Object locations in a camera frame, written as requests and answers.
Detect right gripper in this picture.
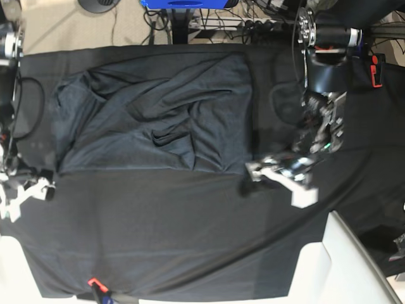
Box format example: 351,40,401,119
1,164,56,222

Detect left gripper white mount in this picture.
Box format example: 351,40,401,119
239,152,318,208

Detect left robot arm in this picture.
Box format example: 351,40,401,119
246,7,363,208

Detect dark grey T-shirt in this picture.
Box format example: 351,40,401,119
50,53,253,174

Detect red black clamp right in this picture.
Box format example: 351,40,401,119
370,53,385,88

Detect black round stand base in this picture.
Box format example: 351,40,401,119
78,0,120,14

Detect red clamp front edge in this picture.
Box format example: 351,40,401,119
87,277,109,293

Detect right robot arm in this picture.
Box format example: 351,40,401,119
1,1,55,223

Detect blue plastic bin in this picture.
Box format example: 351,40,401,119
140,0,239,10

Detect black power strip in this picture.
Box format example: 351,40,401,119
244,20,292,32

